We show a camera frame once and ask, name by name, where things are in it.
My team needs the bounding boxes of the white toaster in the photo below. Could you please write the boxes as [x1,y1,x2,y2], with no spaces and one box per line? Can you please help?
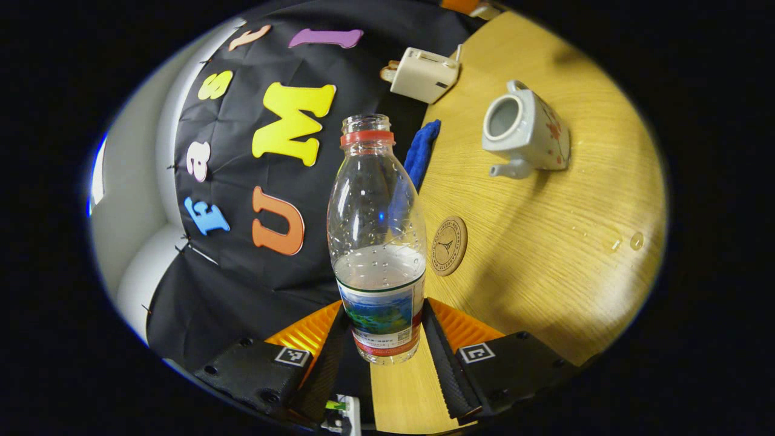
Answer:
[391,47,461,104]

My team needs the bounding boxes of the white side table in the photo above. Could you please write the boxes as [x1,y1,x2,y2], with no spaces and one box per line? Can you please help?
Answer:
[321,395,362,434]

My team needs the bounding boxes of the round cork coaster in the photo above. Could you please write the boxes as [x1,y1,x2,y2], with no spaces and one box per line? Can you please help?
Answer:
[431,216,468,277]

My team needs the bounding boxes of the blue towel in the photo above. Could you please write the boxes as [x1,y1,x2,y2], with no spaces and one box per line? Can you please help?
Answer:
[403,119,442,191]

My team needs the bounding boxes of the clear plastic water bottle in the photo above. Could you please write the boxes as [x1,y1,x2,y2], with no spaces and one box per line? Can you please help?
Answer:
[327,114,427,365]

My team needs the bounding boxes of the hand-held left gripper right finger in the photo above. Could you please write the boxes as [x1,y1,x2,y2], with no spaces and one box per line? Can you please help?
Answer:
[422,298,582,421]

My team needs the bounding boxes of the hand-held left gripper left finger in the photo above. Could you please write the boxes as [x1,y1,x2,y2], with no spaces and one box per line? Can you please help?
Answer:
[194,300,353,424]

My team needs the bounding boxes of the white ceramic teacup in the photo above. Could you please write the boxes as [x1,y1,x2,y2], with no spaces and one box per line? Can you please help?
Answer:
[481,79,571,180]

